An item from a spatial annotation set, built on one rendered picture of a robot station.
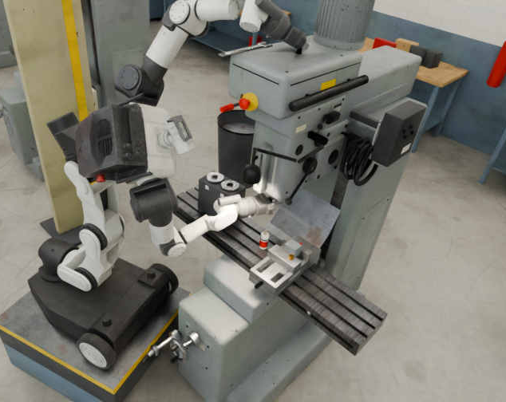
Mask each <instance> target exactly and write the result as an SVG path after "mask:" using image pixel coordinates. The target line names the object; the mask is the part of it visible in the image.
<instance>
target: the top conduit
mask: <svg viewBox="0 0 506 402"><path fill-rule="evenodd" d="M368 82H369V78H368V76H367V75H362V76H360V77H356V78H354V79H352V80H351V79H347V81H346V82H343V83H341V84H339V85H335V86H332V87H330V88H328V89H323V90H322V91H319V92H316V93H313V94H306V95H305V96H304V97H302V98H300V99H297V100H294V101H292V102H291V103H289V108H290V110H291V111H292V112H297V111H298V110H300V109H303V108H306V107H309V106H311V105H313V104H317V103H318V102H321V101H324V100H326V99H329V98H331V97H335V96H337V95H339V94H341V93H344V92H347V91H349V90H351V89H355V88H357V87H359V86H361V85H364V84H367V83H368Z"/></svg>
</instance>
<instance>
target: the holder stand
mask: <svg viewBox="0 0 506 402"><path fill-rule="evenodd" d="M245 194H246V187H244V186H243V185H241V184H239V183H237V182H235V181H234V180H231V179H229V178H227V177H226V176H224V175H221V174H220V173H218V172H216V171H212V172H210V173H209V174H207V175H205V176H204V177H202V178H200V179H199V191H198V208H199V209H201V210H202V211H205V212H207V213H208V214H209V215H212V216H217V215H218V213H217V212H216V211H215V209H214V203H215V201H216V200H217V199H218V198H222V197H226V196H231V195H240V197H241V198H245Z"/></svg>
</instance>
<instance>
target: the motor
mask: <svg viewBox="0 0 506 402"><path fill-rule="evenodd" d="M374 3H375V0H320V2H319V6H318V14H317V18H316V23H315V28H314V35H313V39H314V41H315V42H317V43H318V44H319V45H323V46H325V47H328V48H331V49H340V50H358V49H361V48H363V46H364V44H365V40H366V35H367V31H368V28H369V24H370V19H371V15H372V12H373V8H374Z"/></svg>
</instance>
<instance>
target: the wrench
mask: <svg viewBox="0 0 506 402"><path fill-rule="evenodd" d="M272 46H273V45H272V44H269V45H266V42H265V41H263V42H260V43H257V45H253V46H248V47H245V48H242V49H235V50H232V51H227V52H224V53H218V55H219V56H221V57H226V56H229V55H232V54H237V53H242V52H246V51H249V50H253V49H259V48H269V47H272Z"/></svg>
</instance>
